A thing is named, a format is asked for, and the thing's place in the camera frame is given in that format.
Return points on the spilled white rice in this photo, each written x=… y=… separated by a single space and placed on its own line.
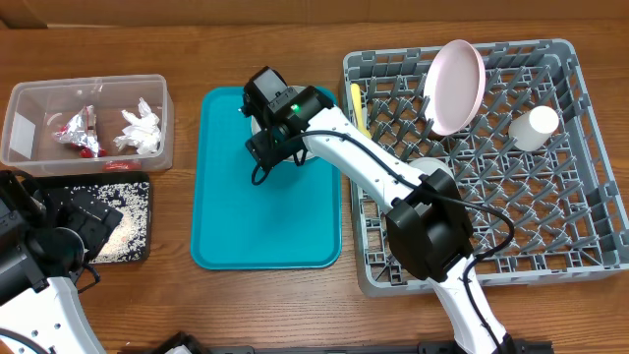
x=129 y=240

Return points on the yellow plastic spoon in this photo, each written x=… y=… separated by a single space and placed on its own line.
x=358 y=109

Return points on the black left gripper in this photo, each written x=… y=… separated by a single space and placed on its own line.
x=96 y=231

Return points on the white napkin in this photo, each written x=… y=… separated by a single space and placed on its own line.
x=142 y=132

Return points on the white large plate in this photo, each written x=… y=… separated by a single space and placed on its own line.
x=455 y=86

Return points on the teal serving tray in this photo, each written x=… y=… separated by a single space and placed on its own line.
x=292 y=220

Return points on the clear plastic bin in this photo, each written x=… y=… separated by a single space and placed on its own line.
x=36 y=110

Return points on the red sauce packet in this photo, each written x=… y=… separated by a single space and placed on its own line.
x=119 y=165

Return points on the grey bowl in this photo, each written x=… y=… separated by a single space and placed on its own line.
x=430 y=164

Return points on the silver foil wrapper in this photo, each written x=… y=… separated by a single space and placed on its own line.
x=80 y=134

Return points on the grey dishwasher rack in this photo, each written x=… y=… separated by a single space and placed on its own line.
x=568 y=219

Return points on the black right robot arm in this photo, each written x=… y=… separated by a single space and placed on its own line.
x=427 y=223

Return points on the black plastic tray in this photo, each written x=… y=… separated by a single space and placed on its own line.
x=56 y=186

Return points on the white plastic cup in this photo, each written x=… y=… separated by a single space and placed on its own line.
x=532 y=129

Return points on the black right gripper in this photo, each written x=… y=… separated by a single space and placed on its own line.
x=262 y=148

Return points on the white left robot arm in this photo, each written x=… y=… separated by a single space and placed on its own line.
x=40 y=307

